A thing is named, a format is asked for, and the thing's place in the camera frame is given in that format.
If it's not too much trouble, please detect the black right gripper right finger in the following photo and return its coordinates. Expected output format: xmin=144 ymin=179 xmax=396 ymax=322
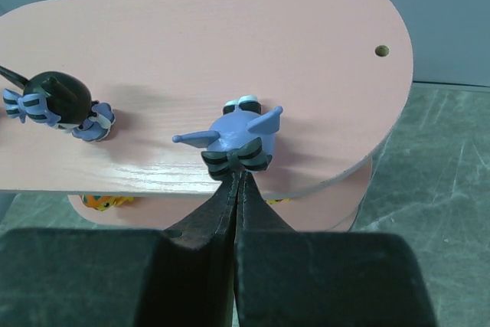
xmin=234 ymin=174 xmax=437 ymax=326

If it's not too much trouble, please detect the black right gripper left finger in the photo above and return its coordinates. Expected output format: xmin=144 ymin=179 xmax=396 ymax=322
xmin=1 ymin=175 xmax=237 ymax=326

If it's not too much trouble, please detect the orange pikachu figure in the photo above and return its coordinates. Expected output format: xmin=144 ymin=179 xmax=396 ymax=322
xmin=80 ymin=195 xmax=135 ymax=211

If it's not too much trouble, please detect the purple black figure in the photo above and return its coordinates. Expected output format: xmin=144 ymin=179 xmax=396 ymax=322
xmin=1 ymin=67 xmax=116 ymax=142
xmin=172 ymin=95 xmax=283 ymax=181

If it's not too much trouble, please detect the pink three-tier wooden shelf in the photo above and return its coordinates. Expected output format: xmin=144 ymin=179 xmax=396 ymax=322
xmin=1 ymin=0 xmax=413 ymax=231

